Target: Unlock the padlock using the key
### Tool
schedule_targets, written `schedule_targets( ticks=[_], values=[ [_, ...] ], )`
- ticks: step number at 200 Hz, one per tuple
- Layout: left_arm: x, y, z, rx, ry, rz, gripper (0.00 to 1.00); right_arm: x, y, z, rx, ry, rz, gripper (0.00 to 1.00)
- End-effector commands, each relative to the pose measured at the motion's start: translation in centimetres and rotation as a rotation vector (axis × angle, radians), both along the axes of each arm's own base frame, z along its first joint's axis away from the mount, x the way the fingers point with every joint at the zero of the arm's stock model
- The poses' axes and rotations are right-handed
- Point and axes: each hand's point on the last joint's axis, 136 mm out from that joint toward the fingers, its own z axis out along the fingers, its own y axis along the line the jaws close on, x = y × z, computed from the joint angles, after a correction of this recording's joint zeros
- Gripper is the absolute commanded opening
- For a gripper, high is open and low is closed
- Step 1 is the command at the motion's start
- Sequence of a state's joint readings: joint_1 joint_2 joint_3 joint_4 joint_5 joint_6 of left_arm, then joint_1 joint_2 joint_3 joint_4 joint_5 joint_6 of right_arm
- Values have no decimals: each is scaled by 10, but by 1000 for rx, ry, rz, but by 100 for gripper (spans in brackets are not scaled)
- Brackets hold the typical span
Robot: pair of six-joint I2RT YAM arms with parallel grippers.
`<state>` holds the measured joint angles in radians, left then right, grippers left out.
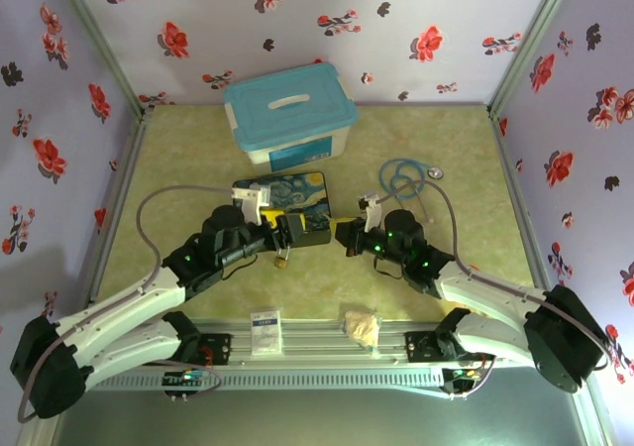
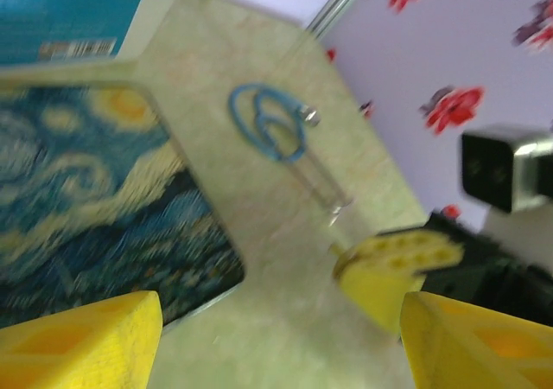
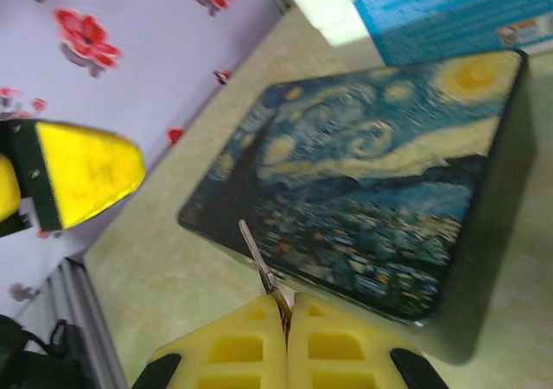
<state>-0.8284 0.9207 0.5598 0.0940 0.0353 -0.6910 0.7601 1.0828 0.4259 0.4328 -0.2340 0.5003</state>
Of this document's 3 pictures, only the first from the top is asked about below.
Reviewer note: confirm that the aluminium front rail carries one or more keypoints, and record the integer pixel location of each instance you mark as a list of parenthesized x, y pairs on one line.
[(322, 347)]

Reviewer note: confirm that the starry night tin box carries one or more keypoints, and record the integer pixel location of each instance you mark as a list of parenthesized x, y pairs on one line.
[(307, 193)]

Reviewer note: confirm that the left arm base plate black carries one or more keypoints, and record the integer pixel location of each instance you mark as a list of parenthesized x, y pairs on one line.
[(218, 349)]

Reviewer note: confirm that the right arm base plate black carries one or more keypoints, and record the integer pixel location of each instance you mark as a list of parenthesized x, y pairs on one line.
[(421, 347)]

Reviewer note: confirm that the left aluminium corner post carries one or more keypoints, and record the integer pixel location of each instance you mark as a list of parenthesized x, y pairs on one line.
[(99, 39)]

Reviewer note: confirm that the small brass padlock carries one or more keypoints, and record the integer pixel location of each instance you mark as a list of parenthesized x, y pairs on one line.
[(281, 262)]

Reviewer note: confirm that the aluminium corner post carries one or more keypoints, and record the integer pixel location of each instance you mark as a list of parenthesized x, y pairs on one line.
[(532, 39), (99, 39)]

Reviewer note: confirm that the plastic bag with beige contents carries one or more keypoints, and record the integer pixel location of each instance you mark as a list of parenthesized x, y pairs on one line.
[(364, 329)]

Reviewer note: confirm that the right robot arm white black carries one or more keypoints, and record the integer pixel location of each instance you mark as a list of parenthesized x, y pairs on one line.
[(495, 292)]

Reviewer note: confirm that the right aluminium corner post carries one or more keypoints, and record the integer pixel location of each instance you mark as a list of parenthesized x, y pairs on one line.
[(532, 39)]

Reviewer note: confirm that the aluminium side rail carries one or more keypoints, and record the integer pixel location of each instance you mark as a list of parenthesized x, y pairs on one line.
[(520, 208), (116, 208)]

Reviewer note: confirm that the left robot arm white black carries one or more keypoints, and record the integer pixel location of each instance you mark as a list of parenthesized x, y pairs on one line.
[(134, 297)]

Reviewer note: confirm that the circuit board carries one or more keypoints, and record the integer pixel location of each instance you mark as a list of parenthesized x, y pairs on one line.
[(463, 374), (183, 377)]

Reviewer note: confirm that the left aluminium side rail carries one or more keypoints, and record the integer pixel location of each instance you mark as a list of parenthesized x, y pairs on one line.
[(116, 208)]

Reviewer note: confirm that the storage box with blue lid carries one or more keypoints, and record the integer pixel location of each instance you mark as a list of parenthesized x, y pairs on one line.
[(289, 109)]

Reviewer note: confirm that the small white packet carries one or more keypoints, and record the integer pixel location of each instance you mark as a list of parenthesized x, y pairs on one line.
[(266, 332)]

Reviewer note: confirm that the right aluminium side rail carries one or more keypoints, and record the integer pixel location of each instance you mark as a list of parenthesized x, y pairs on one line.
[(520, 208)]

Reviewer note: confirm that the left circuit board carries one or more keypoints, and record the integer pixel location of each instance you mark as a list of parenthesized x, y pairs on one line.
[(183, 377)]

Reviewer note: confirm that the blue stethoscope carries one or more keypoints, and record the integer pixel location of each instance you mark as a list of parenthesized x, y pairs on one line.
[(396, 188)]

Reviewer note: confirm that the right circuit board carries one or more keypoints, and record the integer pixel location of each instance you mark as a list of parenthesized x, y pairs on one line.
[(463, 374)]

